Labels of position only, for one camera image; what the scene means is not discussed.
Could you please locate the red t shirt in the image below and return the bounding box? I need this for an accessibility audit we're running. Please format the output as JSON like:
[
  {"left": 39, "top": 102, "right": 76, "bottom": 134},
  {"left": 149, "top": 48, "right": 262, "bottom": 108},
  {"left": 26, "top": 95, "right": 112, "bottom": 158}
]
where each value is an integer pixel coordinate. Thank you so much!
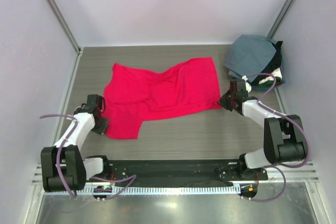
[{"left": 103, "top": 57, "right": 221, "bottom": 140}]

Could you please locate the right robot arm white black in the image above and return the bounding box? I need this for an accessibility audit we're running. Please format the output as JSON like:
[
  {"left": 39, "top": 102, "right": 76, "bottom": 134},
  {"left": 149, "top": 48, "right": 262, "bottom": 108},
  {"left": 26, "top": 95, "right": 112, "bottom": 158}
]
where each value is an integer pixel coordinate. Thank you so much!
[{"left": 218, "top": 80, "right": 309, "bottom": 180}]

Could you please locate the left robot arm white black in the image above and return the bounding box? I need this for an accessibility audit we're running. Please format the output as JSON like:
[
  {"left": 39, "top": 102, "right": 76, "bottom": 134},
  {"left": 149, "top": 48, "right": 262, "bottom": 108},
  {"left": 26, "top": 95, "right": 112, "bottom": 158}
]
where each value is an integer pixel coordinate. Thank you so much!
[{"left": 40, "top": 94, "right": 112, "bottom": 197}]

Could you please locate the green t shirt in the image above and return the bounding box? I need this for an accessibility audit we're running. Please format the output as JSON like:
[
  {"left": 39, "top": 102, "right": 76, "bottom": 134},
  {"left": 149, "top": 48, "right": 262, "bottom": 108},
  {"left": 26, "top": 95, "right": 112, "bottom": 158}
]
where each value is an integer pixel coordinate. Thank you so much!
[{"left": 259, "top": 78, "right": 285, "bottom": 89}]

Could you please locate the grey blue t shirt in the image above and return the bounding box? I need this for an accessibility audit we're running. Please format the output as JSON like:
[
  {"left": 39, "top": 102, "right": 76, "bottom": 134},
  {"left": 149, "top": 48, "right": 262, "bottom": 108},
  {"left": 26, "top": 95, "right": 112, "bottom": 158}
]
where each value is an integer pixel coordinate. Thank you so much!
[{"left": 224, "top": 35, "right": 277, "bottom": 77}]

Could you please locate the white t shirt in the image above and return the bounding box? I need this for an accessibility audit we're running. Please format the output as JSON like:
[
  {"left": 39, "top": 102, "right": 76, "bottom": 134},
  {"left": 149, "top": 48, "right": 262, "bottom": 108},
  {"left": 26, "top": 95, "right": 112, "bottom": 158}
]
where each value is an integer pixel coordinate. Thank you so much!
[{"left": 258, "top": 68, "right": 283, "bottom": 87}]

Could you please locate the black t shirt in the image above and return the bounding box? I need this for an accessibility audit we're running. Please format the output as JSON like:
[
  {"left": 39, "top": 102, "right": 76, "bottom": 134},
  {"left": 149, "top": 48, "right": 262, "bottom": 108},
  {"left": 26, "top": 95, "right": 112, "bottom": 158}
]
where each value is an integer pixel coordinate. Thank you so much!
[{"left": 262, "top": 41, "right": 283, "bottom": 73}]

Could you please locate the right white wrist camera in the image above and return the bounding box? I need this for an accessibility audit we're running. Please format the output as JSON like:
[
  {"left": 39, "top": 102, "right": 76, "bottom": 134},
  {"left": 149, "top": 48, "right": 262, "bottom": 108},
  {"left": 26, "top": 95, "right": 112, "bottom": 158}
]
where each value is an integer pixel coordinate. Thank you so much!
[{"left": 242, "top": 76, "right": 252, "bottom": 93}]

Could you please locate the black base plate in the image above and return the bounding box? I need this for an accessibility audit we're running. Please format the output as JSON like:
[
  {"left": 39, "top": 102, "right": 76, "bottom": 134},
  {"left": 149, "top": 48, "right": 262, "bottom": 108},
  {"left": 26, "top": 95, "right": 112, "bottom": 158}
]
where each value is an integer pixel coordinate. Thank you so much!
[{"left": 96, "top": 159, "right": 268, "bottom": 188}]

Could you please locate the white slotted cable duct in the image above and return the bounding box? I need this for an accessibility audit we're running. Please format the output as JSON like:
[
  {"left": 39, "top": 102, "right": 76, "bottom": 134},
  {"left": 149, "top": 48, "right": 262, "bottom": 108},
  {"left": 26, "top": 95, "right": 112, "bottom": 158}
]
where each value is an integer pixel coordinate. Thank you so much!
[{"left": 77, "top": 184, "right": 240, "bottom": 196}]

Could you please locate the left aluminium frame post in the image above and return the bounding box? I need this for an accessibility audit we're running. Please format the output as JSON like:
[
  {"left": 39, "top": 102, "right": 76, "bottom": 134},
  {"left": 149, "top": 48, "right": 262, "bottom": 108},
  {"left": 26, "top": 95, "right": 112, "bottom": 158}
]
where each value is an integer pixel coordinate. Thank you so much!
[{"left": 46, "top": 0, "right": 81, "bottom": 55}]

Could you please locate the aluminium frame post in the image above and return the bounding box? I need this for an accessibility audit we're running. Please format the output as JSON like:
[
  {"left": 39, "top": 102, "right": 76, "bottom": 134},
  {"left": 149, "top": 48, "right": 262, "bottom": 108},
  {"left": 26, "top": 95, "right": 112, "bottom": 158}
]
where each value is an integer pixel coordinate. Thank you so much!
[
  {"left": 46, "top": 0, "right": 81, "bottom": 55},
  {"left": 267, "top": 0, "right": 295, "bottom": 38}
]

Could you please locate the aluminium front rail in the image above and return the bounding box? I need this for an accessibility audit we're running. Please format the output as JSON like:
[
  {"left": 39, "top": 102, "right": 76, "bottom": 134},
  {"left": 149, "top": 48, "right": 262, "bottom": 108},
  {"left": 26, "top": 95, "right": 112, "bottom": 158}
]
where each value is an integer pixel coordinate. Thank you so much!
[{"left": 31, "top": 161, "right": 319, "bottom": 185}]

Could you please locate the right aluminium frame post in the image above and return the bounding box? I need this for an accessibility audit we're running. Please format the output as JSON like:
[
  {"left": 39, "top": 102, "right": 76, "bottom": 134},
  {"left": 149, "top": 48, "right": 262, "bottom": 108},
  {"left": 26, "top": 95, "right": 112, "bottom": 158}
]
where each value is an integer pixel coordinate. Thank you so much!
[{"left": 267, "top": 0, "right": 295, "bottom": 38}]

